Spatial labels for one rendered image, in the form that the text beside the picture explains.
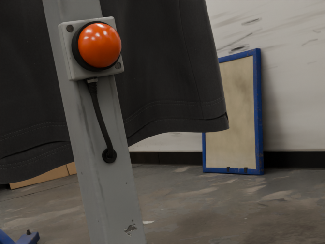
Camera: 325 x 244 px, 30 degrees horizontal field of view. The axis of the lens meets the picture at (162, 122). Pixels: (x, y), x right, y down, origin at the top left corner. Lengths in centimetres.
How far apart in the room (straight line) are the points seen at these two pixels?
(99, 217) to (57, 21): 18
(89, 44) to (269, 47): 316
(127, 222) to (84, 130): 9
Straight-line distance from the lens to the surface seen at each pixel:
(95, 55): 50
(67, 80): 54
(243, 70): 376
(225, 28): 395
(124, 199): 55
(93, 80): 52
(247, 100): 372
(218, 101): 94
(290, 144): 364
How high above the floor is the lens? 60
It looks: 3 degrees down
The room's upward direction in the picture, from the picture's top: 11 degrees counter-clockwise
